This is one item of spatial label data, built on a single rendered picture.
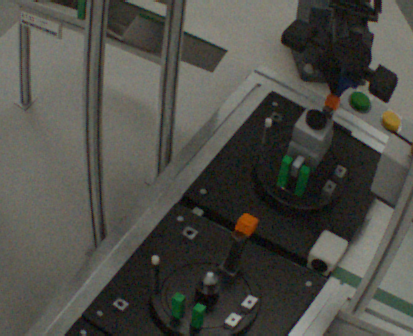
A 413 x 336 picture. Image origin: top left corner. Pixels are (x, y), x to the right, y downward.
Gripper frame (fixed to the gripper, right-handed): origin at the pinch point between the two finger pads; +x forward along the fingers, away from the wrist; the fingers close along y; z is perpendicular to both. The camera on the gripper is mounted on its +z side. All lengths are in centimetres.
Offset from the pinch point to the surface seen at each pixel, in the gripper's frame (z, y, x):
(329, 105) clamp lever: -3.4, 0.0, 2.3
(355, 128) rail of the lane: 5.5, -3.2, 12.7
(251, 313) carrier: -34.5, -6.5, 9.7
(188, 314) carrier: -38.9, 0.0, 9.7
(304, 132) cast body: -12.4, 0.2, 0.4
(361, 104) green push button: 10.4, -2.2, 11.5
